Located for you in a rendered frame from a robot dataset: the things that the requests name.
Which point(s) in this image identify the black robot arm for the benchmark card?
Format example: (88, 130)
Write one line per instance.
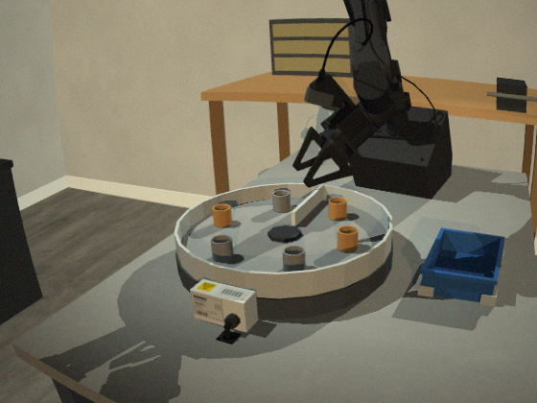
(370, 84)

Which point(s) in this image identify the grey metal ring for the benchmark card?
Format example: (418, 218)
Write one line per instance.
(281, 203)
(294, 262)
(222, 252)

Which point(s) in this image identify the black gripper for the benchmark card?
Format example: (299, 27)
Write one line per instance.
(339, 152)

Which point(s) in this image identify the orange hollow cylinder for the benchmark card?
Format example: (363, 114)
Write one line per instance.
(348, 242)
(337, 209)
(222, 219)

